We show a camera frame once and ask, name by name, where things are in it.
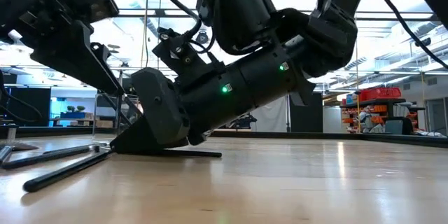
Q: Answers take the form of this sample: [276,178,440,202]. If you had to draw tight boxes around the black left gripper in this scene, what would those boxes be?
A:
[0,0,126,96]

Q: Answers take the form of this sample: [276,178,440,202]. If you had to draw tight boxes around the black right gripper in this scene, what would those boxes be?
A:
[109,66,193,155]

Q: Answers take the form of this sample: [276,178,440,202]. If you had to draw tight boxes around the thin black makeup brush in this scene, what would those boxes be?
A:
[159,148,223,159]
[22,149,113,194]
[1,143,92,170]

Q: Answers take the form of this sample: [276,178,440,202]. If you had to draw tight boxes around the wooden crates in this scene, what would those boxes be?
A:
[83,111,115,129]

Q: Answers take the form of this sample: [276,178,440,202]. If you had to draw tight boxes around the blue shelf with plants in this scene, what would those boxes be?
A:
[59,104,87,120]

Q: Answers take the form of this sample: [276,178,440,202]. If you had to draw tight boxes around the black partition panel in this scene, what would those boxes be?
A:
[288,92,324,134]
[7,86,52,130]

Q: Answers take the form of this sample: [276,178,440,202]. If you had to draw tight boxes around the black desk equipment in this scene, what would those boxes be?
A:
[223,113,258,130]

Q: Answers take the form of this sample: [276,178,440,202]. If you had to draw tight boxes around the white hanging cloth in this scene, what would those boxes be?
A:
[250,96,288,133]

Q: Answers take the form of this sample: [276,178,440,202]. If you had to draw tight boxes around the storage shelf rack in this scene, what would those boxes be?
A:
[339,87,427,135]

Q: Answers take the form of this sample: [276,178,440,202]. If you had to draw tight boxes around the red storage bins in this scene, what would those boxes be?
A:
[357,86,403,104]

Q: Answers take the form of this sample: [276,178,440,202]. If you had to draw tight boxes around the black overhead light bar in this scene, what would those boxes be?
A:
[115,7,438,21]

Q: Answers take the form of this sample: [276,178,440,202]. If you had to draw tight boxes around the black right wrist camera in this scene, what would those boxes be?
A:
[151,25,227,87]

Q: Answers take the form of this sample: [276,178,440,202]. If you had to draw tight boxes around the black ceiling camera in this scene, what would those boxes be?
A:
[195,30,210,46]

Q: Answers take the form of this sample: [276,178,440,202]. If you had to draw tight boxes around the black aluminium table frame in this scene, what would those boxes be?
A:
[0,125,448,149]

